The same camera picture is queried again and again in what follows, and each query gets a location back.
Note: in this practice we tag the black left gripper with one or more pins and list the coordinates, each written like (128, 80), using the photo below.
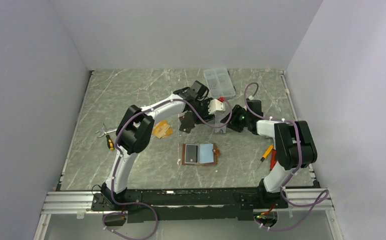
(206, 116)

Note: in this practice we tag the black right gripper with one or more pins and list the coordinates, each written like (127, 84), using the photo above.
(235, 112)

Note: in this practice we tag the brown leather card holder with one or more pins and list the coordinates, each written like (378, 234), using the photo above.
(207, 154)

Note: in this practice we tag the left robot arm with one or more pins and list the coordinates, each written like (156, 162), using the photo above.
(135, 130)

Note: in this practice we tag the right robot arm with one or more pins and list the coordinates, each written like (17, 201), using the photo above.
(294, 145)

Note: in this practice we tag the black card stack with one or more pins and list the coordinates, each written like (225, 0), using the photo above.
(187, 122)

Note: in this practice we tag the gold card stack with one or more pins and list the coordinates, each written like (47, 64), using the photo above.
(162, 130)

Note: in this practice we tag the clear plastic screw box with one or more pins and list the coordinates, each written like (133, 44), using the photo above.
(219, 83)

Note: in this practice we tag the yellow black screwdriver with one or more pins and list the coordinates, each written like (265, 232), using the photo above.
(110, 143)

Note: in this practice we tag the silver open-end wrench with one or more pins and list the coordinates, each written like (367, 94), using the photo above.
(105, 131)

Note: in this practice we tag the orange handled tool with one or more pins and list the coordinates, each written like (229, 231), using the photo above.
(270, 153)

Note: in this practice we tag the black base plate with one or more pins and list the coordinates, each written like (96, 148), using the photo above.
(190, 203)

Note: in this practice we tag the aluminium frame rail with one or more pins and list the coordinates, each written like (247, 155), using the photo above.
(80, 203)

